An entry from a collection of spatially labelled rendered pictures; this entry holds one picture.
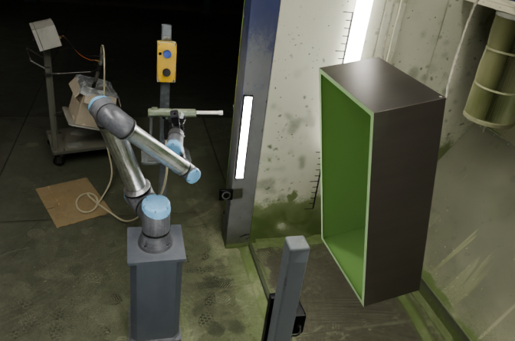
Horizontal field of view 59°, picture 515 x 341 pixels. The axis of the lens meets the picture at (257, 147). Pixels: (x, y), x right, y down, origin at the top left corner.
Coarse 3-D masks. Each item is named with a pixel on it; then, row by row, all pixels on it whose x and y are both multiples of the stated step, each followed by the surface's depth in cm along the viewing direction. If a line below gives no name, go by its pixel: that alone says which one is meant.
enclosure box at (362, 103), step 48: (336, 96) 255; (384, 96) 206; (432, 96) 202; (336, 144) 271; (384, 144) 203; (432, 144) 211; (336, 192) 288; (384, 192) 217; (432, 192) 226; (336, 240) 301; (384, 240) 232; (384, 288) 251
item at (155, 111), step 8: (152, 112) 289; (160, 112) 291; (168, 112) 292; (184, 112) 295; (192, 112) 296; (200, 112) 299; (208, 112) 301; (216, 112) 302; (168, 120) 296; (168, 128) 298
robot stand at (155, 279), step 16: (128, 240) 253; (176, 240) 258; (128, 256) 242; (144, 256) 243; (160, 256) 244; (176, 256) 246; (144, 272) 244; (160, 272) 247; (176, 272) 250; (144, 288) 249; (160, 288) 252; (176, 288) 256; (144, 304) 255; (160, 304) 258; (176, 304) 262; (144, 320) 260; (160, 320) 263; (176, 320) 269; (144, 336) 266; (160, 336) 270; (176, 336) 274
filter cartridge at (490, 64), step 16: (496, 16) 286; (512, 16) 272; (496, 32) 284; (512, 32) 275; (496, 48) 286; (512, 48) 278; (480, 64) 300; (496, 64) 287; (512, 64) 281; (480, 80) 298; (496, 80) 290; (512, 80) 286; (480, 96) 299; (496, 96) 294; (512, 96) 290; (464, 112) 314; (480, 112) 301; (496, 112) 295; (512, 112) 295; (496, 128) 299
